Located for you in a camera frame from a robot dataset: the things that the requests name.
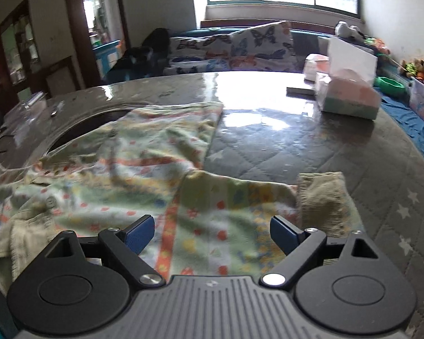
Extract dark wooden door frame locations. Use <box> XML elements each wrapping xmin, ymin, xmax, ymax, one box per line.
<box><xmin>64</xmin><ymin>0</ymin><xmax>131</xmax><ymax>87</ymax></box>

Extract butterfly print pillow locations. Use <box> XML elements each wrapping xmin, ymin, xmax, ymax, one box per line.
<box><xmin>231</xmin><ymin>21</ymin><xmax>297</xmax><ymax>73</ymax></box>

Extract blue sheet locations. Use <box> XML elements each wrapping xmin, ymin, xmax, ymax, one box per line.
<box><xmin>373</xmin><ymin>85</ymin><xmax>424</xmax><ymax>175</ymax></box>

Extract dark wooden display cabinet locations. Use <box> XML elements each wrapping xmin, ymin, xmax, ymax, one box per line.
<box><xmin>0</xmin><ymin>0</ymin><xmax>43</xmax><ymax>114</ymax></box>

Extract blue cabinet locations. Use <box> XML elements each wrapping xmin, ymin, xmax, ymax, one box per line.
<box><xmin>94</xmin><ymin>40</ymin><xmax>122</xmax><ymax>75</ymax></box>

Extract white plush toy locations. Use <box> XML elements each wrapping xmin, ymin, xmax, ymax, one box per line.
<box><xmin>335</xmin><ymin>21</ymin><xmax>364</xmax><ymax>39</ymax></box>

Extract dark round inset hotplate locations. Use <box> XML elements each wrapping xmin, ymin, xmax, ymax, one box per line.
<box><xmin>47</xmin><ymin>109</ymin><xmax>133</xmax><ymax>154</ymax></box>

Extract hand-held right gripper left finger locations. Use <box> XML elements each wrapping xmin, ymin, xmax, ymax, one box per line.
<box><xmin>44</xmin><ymin>215</ymin><xmax>166</xmax><ymax>287</ymax></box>

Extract butterfly print pillows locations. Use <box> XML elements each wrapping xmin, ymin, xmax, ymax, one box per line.
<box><xmin>198</xmin><ymin>26</ymin><xmax>336</xmax><ymax>75</ymax></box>

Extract butterfly print blanket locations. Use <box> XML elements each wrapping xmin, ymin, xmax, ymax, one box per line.
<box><xmin>164</xmin><ymin>33</ymin><xmax>234</xmax><ymax>75</ymax></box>

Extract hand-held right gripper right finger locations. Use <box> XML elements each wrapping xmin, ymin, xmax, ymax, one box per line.
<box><xmin>261</xmin><ymin>215</ymin><xmax>378</xmax><ymax>287</ymax></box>

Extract pink and green tissue box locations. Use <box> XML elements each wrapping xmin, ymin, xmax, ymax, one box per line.
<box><xmin>314</xmin><ymin>69</ymin><xmax>381</xmax><ymax>121</ymax></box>

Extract white tissue sheet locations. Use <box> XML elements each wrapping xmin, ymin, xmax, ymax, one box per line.
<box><xmin>327</xmin><ymin>35</ymin><xmax>378</xmax><ymax>82</ymax></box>

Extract colourful plush toys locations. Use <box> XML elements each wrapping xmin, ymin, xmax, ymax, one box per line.
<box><xmin>401</xmin><ymin>58</ymin><xmax>424</xmax><ymax>78</ymax></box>

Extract wooden chair back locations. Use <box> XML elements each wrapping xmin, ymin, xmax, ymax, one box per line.
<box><xmin>44</xmin><ymin>56</ymin><xmax>82</xmax><ymax>97</ymax></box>

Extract clear plastic holder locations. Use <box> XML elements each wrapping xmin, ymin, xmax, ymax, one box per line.
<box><xmin>19</xmin><ymin>92</ymin><xmax>45</xmax><ymax>108</ymax></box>

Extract black bag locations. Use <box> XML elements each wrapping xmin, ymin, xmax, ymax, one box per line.
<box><xmin>108</xmin><ymin>28</ymin><xmax>172</xmax><ymax>82</ymax></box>

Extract green patterned baby garment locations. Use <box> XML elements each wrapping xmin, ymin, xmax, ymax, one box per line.
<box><xmin>0</xmin><ymin>102</ymin><xmax>362</xmax><ymax>297</ymax></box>

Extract pink and white packet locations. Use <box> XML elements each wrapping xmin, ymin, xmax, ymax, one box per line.
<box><xmin>304</xmin><ymin>54</ymin><xmax>331</xmax><ymax>81</ymax></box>

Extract green bowl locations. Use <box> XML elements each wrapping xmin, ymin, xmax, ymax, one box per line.
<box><xmin>376</xmin><ymin>77</ymin><xmax>407</xmax><ymax>97</ymax></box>

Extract orange and green toy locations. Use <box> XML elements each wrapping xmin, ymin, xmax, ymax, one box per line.
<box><xmin>364</xmin><ymin>35</ymin><xmax>389</xmax><ymax>55</ymax></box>

